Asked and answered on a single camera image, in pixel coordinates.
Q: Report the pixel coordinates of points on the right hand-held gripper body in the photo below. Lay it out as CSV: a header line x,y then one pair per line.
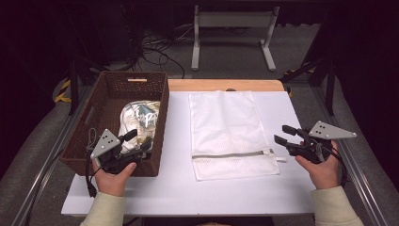
x,y
329,132

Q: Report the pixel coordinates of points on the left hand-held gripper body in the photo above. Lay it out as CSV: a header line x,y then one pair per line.
x,y
105,146

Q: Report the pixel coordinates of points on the white patterned garment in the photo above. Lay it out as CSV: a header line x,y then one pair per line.
x,y
138,116

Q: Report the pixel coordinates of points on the brown wicker basket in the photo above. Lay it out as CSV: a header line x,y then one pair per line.
x,y
106,100

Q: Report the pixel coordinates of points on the white mesh laundry bag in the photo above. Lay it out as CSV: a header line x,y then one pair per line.
x,y
226,125

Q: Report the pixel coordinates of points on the person's left hand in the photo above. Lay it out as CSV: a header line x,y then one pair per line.
x,y
111,183

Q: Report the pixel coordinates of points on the person's right hand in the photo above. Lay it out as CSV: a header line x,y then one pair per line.
x,y
324,174

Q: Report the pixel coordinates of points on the black metal stand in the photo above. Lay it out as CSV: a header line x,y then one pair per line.
x,y
74,84
329,84

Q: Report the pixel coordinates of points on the yellow black striped tape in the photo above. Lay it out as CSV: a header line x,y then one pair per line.
x,y
296,70
64,91

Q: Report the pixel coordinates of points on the wooden table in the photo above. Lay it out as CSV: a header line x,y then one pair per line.
x,y
226,85

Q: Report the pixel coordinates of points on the white metal stand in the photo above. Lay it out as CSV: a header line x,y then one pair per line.
x,y
233,19

